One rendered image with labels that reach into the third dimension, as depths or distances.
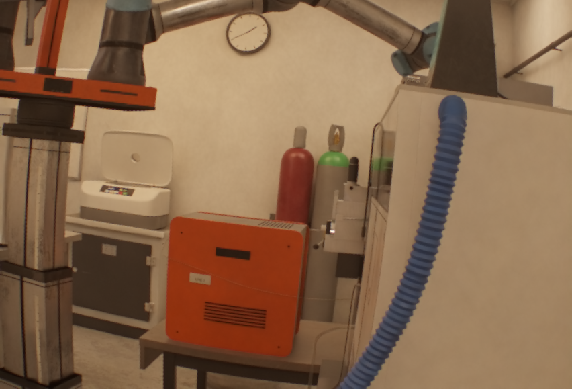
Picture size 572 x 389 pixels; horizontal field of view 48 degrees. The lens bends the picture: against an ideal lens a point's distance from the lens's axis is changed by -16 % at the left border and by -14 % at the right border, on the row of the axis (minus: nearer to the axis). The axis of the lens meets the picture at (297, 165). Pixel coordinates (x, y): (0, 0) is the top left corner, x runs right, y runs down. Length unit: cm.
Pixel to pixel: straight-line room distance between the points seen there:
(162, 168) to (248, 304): 313
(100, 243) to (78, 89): 349
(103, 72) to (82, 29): 428
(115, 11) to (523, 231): 106
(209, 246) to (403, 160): 145
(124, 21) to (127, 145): 381
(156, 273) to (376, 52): 224
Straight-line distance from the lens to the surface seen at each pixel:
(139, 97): 161
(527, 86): 160
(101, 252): 500
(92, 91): 157
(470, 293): 96
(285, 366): 231
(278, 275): 230
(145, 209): 492
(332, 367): 218
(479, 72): 98
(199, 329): 238
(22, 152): 157
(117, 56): 162
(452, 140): 87
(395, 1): 551
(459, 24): 99
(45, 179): 153
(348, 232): 190
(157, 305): 495
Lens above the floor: 132
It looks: level
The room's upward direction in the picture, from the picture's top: 6 degrees clockwise
